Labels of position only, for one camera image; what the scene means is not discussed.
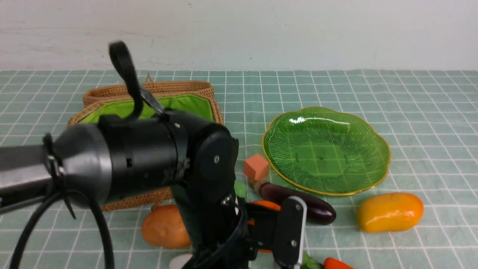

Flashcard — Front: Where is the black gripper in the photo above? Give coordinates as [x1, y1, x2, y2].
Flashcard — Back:
[224, 201, 288, 269]

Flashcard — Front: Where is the orange persimmon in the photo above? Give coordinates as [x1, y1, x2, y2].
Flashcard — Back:
[248, 200, 281, 253]

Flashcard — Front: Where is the purple eggplant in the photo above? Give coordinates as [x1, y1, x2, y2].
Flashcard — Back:
[248, 179, 336, 225]

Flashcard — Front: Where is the orange carrot with leaves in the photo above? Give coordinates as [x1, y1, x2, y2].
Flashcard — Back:
[300, 251, 353, 269]

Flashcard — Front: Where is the white radish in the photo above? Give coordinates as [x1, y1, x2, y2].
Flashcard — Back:
[169, 254, 192, 269]

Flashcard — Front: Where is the brown potato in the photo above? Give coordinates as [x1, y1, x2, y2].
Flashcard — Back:
[141, 204, 191, 249]

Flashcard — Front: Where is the yellow orange mango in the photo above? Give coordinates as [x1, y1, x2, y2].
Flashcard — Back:
[356, 192, 425, 233]

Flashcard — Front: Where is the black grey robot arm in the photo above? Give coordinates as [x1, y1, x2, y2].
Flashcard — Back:
[1, 109, 297, 269]

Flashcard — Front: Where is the green foam cube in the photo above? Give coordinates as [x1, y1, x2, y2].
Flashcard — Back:
[234, 181, 246, 198]

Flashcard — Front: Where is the orange foam cube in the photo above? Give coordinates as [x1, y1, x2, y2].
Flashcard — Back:
[243, 154, 269, 180]

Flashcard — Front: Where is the green glass leaf plate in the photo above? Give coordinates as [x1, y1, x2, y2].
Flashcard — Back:
[262, 106, 391, 197]

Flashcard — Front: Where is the woven rattan basket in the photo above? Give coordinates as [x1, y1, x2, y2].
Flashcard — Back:
[68, 89, 224, 211]

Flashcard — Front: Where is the woven rattan basket lid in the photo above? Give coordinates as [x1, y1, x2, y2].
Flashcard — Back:
[83, 73, 214, 107]

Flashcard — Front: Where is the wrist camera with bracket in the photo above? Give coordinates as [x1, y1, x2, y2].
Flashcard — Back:
[272, 196, 307, 269]

